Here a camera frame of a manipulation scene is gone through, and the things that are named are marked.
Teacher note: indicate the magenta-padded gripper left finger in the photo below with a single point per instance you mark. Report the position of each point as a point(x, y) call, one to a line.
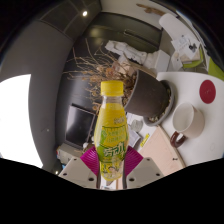
point(75, 170)

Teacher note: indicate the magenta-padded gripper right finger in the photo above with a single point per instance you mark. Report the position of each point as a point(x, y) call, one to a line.
point(145, 170)

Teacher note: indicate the yellow drink bottle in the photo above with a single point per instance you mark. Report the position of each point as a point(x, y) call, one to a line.
point(111, 133)

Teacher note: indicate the light wooden drawing board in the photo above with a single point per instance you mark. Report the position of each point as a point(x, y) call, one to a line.
point(160, 150)

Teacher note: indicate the small yellow tag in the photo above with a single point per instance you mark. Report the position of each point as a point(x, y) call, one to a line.
point(145, 140)

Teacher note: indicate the loose printed papers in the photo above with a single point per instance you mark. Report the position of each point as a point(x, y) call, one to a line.
point(134, 131)

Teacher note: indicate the dark pot with dried plant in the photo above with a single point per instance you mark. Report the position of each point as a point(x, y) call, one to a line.
point(148, 95)

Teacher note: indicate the long white ceiling light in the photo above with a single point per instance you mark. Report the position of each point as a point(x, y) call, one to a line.
point(15, 116)

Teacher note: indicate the flat round red coaster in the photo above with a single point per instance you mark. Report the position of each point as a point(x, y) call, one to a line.
point(207, 91)

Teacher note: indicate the stack of papers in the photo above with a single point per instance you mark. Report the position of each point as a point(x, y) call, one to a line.
point(185, 45)

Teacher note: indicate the dark double door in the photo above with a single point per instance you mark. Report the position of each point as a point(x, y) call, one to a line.
point(126, 28)

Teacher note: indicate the round ceiling spotlight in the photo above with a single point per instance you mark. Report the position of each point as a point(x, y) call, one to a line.
point(85, 13)

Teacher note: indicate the small wooden figure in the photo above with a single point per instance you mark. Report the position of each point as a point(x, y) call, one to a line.
point(150, 9)

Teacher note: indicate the black wall screen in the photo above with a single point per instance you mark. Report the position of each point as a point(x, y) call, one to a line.
point(78, 125)

